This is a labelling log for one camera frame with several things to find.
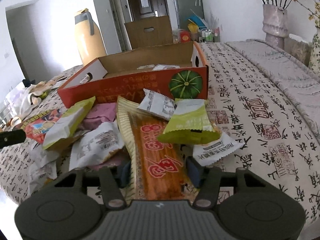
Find long orange snack packet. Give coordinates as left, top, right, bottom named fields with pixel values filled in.
left=116, top=96, right=200, bottom=204

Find red gift box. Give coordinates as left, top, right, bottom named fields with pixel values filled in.
left=179, top=29, right=192, bottom=43

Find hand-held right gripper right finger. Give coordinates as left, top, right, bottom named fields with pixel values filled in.
left=186, top=156, right=267, bottom=210

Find orange cardboard box pumpkin print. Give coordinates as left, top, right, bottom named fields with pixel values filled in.
left=57, top=41, right=209, bottom=109

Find white cloth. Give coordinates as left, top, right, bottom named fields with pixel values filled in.
left=5, top=85, right=33, bottom=120

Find beige patterned box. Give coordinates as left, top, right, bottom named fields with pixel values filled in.
left=285, top=34, right=313, bottom=67

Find dark wooden door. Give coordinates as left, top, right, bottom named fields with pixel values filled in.
left=126, top=0, right=170, bottom=22

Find blue and yellow bags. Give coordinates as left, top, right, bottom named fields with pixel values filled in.
left=186, top=9, right=208, bottom=33

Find grey quilted cloth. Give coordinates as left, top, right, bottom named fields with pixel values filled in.
left=225, top=39, right=320, bottom=140

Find pink snack packet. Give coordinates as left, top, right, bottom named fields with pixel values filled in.
left=82, top=102, right=118, bottom=130
left=87, top=152, right=130, bottom=172

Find red cartoon snack packet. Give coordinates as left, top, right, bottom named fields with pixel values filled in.
left=21, top=109, right=65, bottom=144

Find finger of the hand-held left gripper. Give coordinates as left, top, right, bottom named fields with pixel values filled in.
left=0, top=129, right=26, bottom=148

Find white biscuit snack packet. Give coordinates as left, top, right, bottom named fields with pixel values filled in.
left=192, top=130, right=247, bottom=167

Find yellow flower sprigs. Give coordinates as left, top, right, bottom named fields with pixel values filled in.
left=306, top=5, right=320, bottom=29

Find brown cardboard box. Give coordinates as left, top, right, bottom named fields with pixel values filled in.
left=124, top=15, right=174, bottom=50

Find pink textured vase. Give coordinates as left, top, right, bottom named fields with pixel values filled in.
left=262, top=4, right=289, bottom=48

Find metal rack with bottles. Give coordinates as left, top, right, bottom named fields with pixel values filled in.
left=199, top=26, right=222, bottom=43

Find yellow thermos jug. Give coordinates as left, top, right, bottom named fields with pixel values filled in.
left=74, top=9, right=108, bottom=65

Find small floral vase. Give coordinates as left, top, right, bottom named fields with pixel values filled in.
left=309, top=27, right=320, bottom=72

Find grey refrigerator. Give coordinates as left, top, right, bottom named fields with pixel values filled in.
left=172, top=0, right=204, bottom=30

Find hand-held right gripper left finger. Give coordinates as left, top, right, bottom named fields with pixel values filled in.
left=46, top=161, right=132, bottom=210

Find green snack packet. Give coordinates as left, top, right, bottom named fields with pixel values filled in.
left=157, top=98, right=222, bottom=145
left=42, top=96, right=96, bottom=151

